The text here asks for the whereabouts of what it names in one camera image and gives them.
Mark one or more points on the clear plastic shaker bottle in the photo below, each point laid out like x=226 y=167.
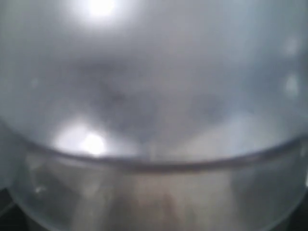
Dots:
x=154 y=115

